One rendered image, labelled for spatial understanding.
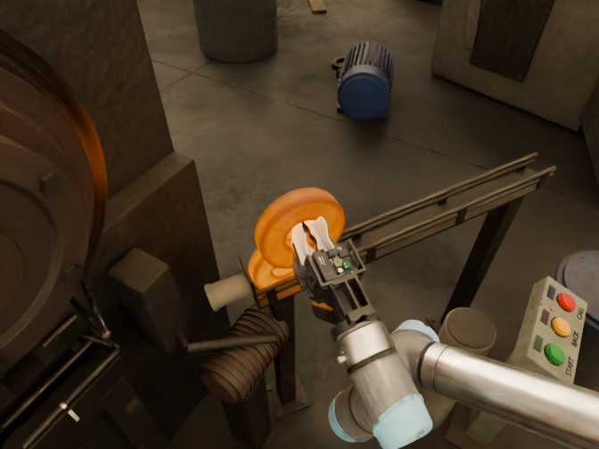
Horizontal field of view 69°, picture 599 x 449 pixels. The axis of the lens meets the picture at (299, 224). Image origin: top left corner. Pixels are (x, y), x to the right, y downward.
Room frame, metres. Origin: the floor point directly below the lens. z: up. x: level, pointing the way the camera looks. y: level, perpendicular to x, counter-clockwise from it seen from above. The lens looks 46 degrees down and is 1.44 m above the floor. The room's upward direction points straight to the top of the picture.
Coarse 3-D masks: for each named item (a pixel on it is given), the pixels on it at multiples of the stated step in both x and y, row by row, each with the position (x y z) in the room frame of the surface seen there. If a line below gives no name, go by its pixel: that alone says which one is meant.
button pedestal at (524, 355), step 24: (528, 312) 0.55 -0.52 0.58; (552, 312) 0.53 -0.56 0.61; (576, 312) 0.54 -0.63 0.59; (528, 336) 0.47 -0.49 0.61; (552, 336) 0.48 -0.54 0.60; (576, 336) 0.49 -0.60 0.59; (528, 360) 0.42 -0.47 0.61; (576, 360) 0.43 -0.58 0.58; (456, 408) 0.55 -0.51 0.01; (456, 432) 0.48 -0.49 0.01; (480, 432) 0.46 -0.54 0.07; (504, 432) 0.48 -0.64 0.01
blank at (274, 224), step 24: (288, 192) 0.51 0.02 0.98; (312, 192) 0.52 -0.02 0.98; (264, 216) 0.49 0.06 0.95; (288, 216) 0.48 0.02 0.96; (312, 216) 0.50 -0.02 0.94; (336, 216) 0.52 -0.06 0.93; (264, 240) 0.46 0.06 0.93; (288, 240) 0.50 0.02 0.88; (336, 240) 0.51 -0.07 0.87; (288, 264) 0.48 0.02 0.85
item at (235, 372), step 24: (264, 312) 0.58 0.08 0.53; (240, 336) 0.51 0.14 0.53; (216, 360) 0.46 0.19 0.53; (240, 360) 0.46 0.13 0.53; (264, 360) 0.48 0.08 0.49; (216, 384) 0.42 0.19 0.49; (240, 384) 0.41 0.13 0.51; (264, 384) 0.48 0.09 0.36; (240, 408) 0.43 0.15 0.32; (264, 408) 0.47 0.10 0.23; (240, 432) 0.45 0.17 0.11; (264, 432) 0.45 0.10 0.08
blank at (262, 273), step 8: (304, 232) 0.64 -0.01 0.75; (256, 256) 0.57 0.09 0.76; (256, 264) 0.56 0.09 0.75; (264, 264) 0.56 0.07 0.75; (256, 272) 0.55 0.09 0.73; (264, 272) 0.56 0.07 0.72; (272, 272) 0.57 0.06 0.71; (280, 272) 0.59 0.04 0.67; (288, 272) 0.59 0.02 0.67; (256, 280) 0.55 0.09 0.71; (264, 280) 0.56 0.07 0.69; (272, 280) 0.57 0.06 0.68; (280, 280) 0.58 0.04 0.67
